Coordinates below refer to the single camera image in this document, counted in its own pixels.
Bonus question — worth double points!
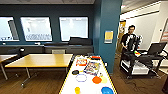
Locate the blue bowl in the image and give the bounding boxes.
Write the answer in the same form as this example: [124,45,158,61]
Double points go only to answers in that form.
[100,86,114,94]

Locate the yellow gaming table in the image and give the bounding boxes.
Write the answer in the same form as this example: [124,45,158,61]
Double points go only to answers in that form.
[58,54,118,94]

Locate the dark bench cushion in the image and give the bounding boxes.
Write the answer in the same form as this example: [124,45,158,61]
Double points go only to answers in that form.
[68,36,94,47]

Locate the red game box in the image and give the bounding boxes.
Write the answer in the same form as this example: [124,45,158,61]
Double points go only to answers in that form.
[75,57,88,67]

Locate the small red game piece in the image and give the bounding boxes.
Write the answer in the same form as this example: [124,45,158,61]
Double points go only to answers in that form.
[90,55,102,61]

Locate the colourful snack packets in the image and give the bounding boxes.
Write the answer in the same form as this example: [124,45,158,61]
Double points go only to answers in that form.
[83,60,101,76]

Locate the grey chair back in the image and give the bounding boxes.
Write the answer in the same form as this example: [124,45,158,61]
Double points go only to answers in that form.
[51,49,67,55]

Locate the black flat disc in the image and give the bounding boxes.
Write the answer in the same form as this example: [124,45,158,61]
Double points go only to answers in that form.
[71,69,81,76]

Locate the yellow flat disc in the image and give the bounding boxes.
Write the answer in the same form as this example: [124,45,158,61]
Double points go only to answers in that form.
[100,76,109,84]

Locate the brown wooden door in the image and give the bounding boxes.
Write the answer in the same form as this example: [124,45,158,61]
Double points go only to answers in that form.
[118,20,127,48]

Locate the person in dark shirt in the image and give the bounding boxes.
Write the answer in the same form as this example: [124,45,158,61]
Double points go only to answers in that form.
[119,24,142,56]

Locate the yellow wooden table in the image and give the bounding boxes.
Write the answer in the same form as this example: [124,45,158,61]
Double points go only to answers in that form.
[0,54,18,81]
[3,53,74,88]

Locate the small white sill box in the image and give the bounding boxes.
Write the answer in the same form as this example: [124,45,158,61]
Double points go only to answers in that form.
[33,41,42,46]

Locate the white cart box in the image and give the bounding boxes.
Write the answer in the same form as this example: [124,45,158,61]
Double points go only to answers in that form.
[121,59,149,76]

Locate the black wheeled cart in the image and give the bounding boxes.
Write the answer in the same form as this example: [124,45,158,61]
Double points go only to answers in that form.
[119,42,168,80]

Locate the black laptop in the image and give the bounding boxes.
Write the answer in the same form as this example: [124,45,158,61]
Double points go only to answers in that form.
[147,42,168,56]

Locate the bright wall window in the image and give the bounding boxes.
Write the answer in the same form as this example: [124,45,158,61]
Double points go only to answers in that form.
[0,16,20,43]
[20,16,53,43]
[59,16,89,42]

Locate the yellow wall sign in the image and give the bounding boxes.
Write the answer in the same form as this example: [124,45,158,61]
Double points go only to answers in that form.
[104,30,114,44]

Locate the dark wall bench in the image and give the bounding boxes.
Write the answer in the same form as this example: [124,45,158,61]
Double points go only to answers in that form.
[0,41,94,56]

